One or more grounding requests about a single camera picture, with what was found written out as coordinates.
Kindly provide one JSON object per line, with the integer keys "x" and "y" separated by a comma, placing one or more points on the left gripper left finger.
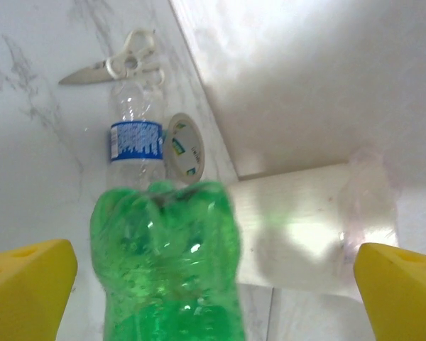
{"x": 25, "y": 295}

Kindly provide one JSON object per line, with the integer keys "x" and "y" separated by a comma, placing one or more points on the grey tape roll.
{"x": 184, "y": 142}

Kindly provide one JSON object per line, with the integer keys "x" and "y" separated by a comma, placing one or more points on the white ribbed waste bin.
{"x": 287, "y": 206}

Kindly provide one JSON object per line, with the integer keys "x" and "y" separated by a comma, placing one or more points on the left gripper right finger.
{"x": 401, "y": 295}

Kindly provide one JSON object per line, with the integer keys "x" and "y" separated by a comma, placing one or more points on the clear bottle blue label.
{"x": 135, "y": 142}

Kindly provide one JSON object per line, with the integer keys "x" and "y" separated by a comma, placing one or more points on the green bottle with yellow cap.
{"x": 170, "y": 263}

